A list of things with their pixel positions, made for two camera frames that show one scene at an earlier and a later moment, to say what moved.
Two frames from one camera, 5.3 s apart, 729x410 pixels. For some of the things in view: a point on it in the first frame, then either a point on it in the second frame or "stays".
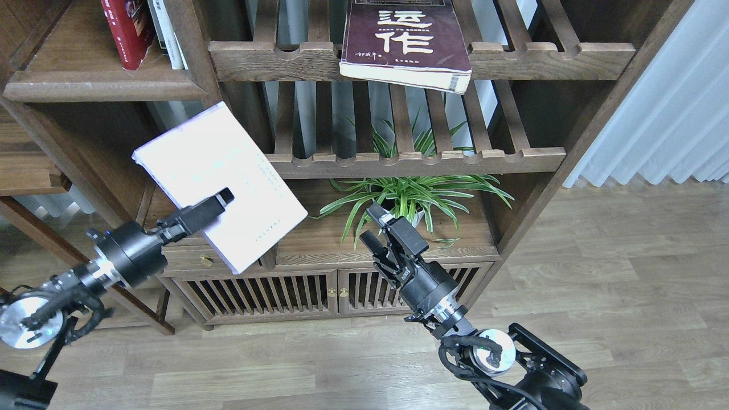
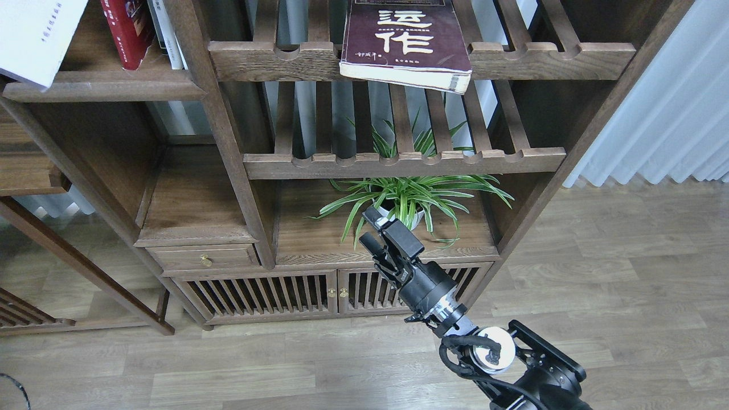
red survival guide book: [132, 24] stays
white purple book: [211, 151] → [34, 35]
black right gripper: [425, 288] stays
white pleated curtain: [675, 123] stays
